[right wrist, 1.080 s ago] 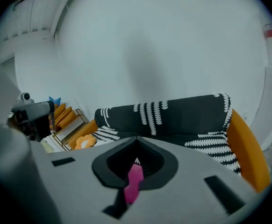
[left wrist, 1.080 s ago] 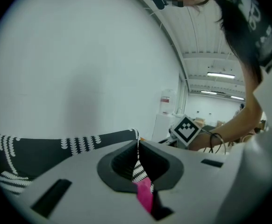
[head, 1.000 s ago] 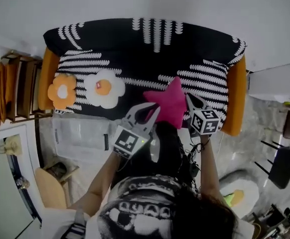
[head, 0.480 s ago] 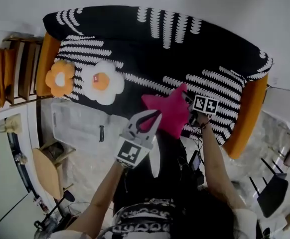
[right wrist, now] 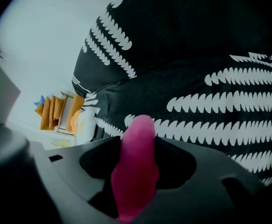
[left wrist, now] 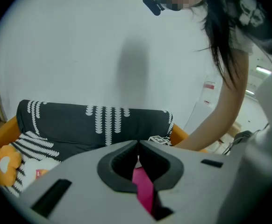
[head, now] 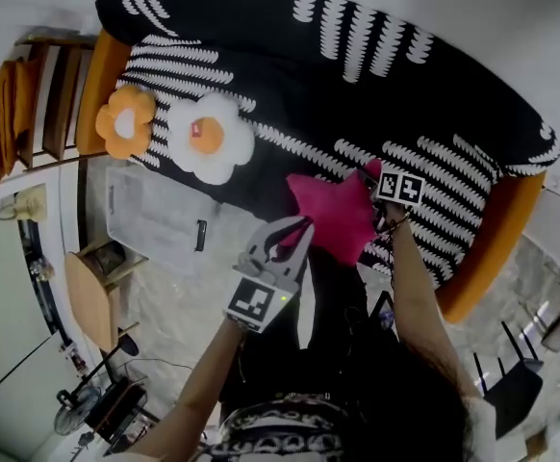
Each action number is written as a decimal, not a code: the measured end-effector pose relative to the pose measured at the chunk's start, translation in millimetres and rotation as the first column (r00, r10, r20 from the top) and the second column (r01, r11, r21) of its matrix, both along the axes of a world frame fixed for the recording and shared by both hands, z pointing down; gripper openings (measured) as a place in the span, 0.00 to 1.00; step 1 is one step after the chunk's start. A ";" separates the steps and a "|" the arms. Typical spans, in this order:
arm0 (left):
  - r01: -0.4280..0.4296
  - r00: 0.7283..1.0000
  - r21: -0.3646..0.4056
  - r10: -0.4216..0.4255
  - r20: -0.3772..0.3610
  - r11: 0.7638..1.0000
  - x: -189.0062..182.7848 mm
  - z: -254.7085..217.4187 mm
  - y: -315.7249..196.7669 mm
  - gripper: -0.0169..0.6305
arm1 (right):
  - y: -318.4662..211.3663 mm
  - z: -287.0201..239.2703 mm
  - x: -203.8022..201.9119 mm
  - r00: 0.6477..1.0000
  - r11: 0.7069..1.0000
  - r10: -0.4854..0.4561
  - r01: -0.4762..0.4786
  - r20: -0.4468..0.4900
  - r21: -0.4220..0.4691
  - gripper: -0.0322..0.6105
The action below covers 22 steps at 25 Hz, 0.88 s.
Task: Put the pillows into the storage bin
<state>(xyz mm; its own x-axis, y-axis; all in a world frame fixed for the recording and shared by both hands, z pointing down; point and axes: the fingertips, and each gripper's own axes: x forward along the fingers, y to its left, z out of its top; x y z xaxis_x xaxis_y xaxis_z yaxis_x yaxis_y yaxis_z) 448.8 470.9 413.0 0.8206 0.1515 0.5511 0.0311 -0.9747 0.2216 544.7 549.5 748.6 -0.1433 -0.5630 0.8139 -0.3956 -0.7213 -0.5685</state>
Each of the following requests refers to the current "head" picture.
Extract wooden shelf rack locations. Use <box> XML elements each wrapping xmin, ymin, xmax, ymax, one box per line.
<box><xmin>13</xmin><ymin>31</ymin><xmax>98</xmax><ymax>172</ymax></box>

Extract person's black trousers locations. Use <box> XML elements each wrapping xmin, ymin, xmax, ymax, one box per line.
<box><xmin>216</xmin><ymin>247</ymin><xmax>401</xmax><ymax>403</ymax></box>

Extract black wrist bracelet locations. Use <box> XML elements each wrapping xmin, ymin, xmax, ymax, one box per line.
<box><xmin>380</xmin><ymin>213</ymin><xmax>411</xmax><ymax>236</ymax></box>

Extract dark round basket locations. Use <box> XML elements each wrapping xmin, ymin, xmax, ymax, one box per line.
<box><xmin>87</xmin><ymin>243</ymin><xmax>127</xmax><ymax>278</ymax></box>

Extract person's right forearm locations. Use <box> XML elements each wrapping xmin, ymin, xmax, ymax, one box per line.
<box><xmin>385</xmin><ymin>207</ymin><xmax>478</xmax><ymax>403</ymax></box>

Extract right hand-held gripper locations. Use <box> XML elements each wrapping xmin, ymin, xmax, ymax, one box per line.
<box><xmin>356</xmin><ymin>168</ymin><xmax>424</xmax><ymax>233</ymax></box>

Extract beige tote bag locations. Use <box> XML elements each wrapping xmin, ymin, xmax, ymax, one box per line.
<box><xmin>0</xmin><ymin>184</ymin><xmax>49</xmax><ymax>223</ymax></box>

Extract clear plastic storage bin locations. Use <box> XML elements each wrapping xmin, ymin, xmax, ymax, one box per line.
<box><xmin>105</xmin><ymin>164</ymin><xmax>262</xmax><ymax>278</ymax></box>

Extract black equipment case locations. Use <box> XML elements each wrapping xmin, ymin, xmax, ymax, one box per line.
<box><xmin>85</xmin><ymin>377</ymin><xmax>149</xmax><ymax>445</ymax></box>

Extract person's patterned top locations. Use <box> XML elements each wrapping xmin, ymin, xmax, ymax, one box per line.
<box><xmin>202</xmin><ymin>392</ymin><xmax>497</xmax><ymax>462</ymax></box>

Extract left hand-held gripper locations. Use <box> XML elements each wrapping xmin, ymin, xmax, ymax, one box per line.
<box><xmin>222</xmin><ymin>216</ymin><xmax>316</xmax><ymax>334</ymax></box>

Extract person's left forearm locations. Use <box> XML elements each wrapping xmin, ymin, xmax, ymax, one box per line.
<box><xmin>130</xmin><ymin>322</ymin><xmax>247</xmax><ymax>462</ymax></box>

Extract black floor cable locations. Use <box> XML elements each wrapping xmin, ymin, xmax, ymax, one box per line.
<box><xmin>130</xmin><ymin>356</ymin><xmax>194</xmax><ymax>372</ymax></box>

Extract round wooden side table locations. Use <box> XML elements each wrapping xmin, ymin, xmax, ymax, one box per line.
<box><xmin>64</xmin><ymin>241</ymin><xmax>149</xmax><ymax>353</ymax></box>

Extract black white striped blanket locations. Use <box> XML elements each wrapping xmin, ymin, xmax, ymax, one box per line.
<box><xmin>94</xmin><ymin>0</ymin><xmax>560</xmax><ymax>291</ymax></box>

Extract pink star pillow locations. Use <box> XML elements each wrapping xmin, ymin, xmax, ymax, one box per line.
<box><xmin>285</xmin><ymin>159</ymin><xmax>385</xmax><ymax>265</ymax></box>

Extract orange flower pillow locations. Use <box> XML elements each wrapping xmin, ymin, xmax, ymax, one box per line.
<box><xmin>94</xmin><ymin>84</ymin><xmax>159</xmax><ymax>161</ymax></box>

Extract white flower pillow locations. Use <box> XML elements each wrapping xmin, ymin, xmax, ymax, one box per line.
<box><xmin>167</xmin><ymin>91</ymin><xmax>256</xmax><ymax>186</ymax></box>

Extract black floor fan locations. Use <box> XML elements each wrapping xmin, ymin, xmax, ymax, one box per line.
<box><xmin>52</xmin><ymin>385</ymin><xmax>103</xmax><ymax>436</ymax></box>

